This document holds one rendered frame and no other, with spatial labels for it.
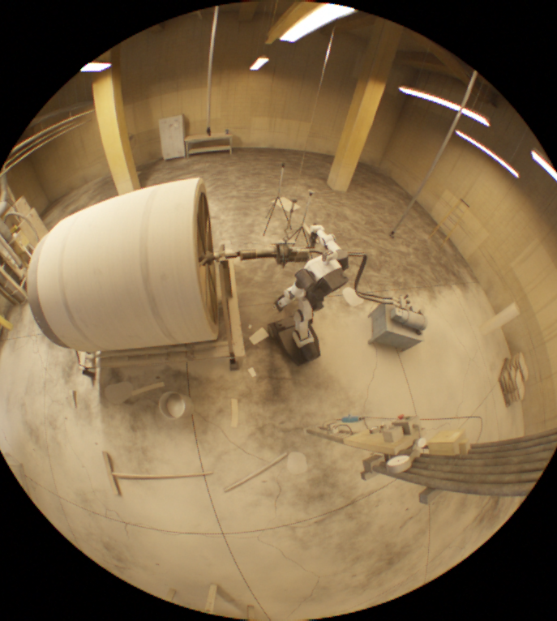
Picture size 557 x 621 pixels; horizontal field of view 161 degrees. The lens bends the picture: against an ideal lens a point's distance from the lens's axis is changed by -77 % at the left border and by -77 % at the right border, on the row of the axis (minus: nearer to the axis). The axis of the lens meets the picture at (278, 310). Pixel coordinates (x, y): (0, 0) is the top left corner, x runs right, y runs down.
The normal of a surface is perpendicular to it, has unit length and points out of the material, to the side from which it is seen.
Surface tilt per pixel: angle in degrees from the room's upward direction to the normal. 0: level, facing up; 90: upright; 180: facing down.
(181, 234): 33
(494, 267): 90
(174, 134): 90
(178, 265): 47
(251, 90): 90
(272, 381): 0
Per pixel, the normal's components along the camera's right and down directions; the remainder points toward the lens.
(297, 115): 0.21, 0.87
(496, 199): -0.97, 0.12
